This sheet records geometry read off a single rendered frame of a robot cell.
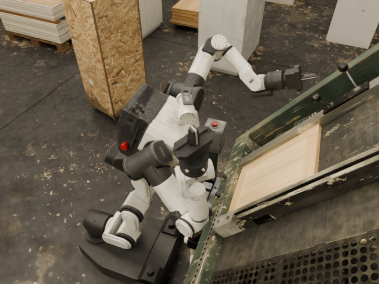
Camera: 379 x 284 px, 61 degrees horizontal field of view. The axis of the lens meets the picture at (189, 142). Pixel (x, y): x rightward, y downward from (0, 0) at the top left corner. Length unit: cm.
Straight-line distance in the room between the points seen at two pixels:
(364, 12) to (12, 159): 457
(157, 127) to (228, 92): 265
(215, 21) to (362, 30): 222
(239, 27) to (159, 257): 263
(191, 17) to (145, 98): 391
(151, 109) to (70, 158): 198
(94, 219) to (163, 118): 115
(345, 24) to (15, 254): 472
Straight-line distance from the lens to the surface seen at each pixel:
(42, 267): 262
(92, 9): 285
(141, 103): 132
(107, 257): 232
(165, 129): 126
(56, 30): 480
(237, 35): 391
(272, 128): 186
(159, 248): 227
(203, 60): 154
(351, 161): 110
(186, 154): 85
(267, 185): 146
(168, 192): 119
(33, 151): 342
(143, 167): 118
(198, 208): 113
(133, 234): 213
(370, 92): 142
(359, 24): 524
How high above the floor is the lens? 218
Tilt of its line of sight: 43 degrees down
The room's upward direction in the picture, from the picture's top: straight up
